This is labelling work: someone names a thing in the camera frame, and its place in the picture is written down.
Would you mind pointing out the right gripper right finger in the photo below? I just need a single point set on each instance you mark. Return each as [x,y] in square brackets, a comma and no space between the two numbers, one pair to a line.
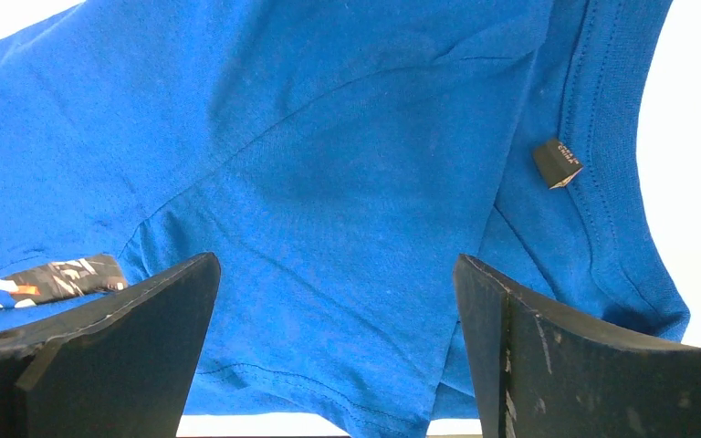
[543,369]

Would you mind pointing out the blue graphic t-shirt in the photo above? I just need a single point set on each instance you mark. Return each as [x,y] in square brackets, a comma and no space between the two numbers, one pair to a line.
[337,157]

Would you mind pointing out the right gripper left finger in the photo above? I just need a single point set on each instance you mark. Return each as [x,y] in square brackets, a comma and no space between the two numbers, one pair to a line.
[119,366]

